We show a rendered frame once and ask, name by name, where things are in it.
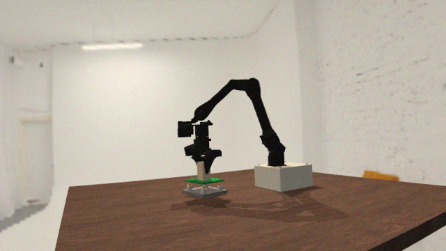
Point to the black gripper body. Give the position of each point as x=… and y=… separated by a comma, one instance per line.
x=207, y=152

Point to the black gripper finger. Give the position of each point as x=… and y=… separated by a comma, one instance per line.
x=198, y=159
x=207, y=164

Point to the green square board with beige handle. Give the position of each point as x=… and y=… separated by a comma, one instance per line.
x=202, y=177

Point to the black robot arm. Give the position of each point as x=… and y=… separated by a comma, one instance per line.
x=253, y=89

